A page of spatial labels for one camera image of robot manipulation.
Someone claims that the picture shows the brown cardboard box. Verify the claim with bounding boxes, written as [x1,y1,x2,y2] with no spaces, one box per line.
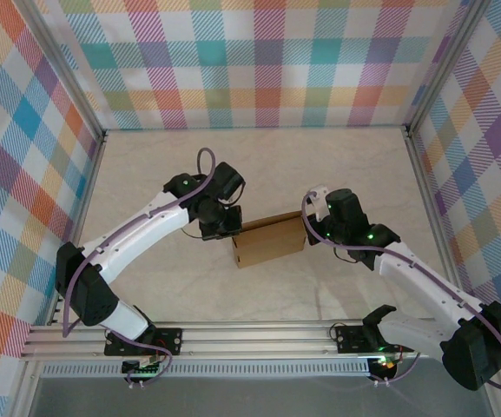
[231,209,307,269]

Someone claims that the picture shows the controller board with green light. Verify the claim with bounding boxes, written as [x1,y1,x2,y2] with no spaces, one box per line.
[369,354,403,377]

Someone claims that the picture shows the controller board with white connector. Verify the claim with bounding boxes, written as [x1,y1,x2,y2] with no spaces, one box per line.
[122,354,167,378]

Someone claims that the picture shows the aluminium side rail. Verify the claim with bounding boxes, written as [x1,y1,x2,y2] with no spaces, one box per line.
[404,125,469,321]
[46,132,109,327]

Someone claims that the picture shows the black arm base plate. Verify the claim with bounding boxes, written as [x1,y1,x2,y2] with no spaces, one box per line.
[104,328,184,357]
[334,323,416,354]

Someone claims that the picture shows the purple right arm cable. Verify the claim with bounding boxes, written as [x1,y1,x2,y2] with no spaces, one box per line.
[300,192,501,389]

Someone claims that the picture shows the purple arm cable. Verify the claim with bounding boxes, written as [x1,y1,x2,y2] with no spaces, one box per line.
[62,147,219,389]
[300,192,501,389]

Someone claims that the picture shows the aluminium mounting rail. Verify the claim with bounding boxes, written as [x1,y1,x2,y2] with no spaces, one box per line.
[19,319,449,361]

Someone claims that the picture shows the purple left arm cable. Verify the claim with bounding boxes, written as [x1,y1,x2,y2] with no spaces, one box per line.
[62,147,219,389]

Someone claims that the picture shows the grey slotted cable duct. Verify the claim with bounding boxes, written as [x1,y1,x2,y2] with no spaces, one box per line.
[41,362,371,378]

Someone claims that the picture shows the aluminium frame post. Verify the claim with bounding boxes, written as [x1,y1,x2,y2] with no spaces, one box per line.
[17,0,108,142]
[405,0,492,136]

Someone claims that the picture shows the aluminium frame leg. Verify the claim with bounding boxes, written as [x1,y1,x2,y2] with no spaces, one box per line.
[484,386,501,417]
[9,360,43,417]

